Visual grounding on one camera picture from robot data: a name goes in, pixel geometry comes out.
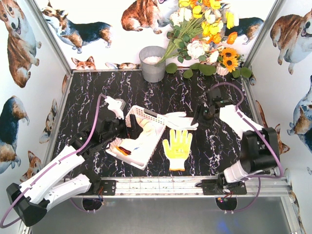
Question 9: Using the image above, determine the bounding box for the white glove orange cuff top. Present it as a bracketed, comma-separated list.
[162, 112, 199, 131]

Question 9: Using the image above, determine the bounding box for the white storage basket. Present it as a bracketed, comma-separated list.
[106, 105, 166, 170]

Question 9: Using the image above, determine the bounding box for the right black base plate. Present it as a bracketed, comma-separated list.
[195, 179, 247, 195]

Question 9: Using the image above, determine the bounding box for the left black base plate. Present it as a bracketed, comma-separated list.
[78, 179, 117, 196]

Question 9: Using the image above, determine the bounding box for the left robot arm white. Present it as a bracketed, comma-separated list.
[6, 110, 143, 227]

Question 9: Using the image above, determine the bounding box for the artificial flower bouquet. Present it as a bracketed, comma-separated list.
[162, 0, 263, 78]

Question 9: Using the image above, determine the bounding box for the cream inside-out glove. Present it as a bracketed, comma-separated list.
[134, 117, 157, 150]

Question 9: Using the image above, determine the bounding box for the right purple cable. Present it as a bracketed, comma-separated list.
[209, 82, 285, 213]

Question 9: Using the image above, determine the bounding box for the purple cable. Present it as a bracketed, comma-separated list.
[0, 94, 109, 227]
[209, 82, 285, 213]

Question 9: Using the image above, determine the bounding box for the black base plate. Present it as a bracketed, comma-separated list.
[78, 179, 117, 196]
[195, 179, 247, 195]

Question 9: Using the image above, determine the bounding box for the small white flower pot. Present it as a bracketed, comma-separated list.
[216, 65, 229, 76]

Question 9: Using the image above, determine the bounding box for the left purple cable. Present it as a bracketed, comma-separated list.
[0, 94, 109, 227]

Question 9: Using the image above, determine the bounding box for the grey metal bucket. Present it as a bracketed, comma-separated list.
[139, 46, 166, 83]

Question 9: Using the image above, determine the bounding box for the orange dotted white glove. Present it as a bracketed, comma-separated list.
[162, 129, 193, 171]

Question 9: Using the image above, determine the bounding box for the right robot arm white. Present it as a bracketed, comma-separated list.
[192, 87, 282, 190]

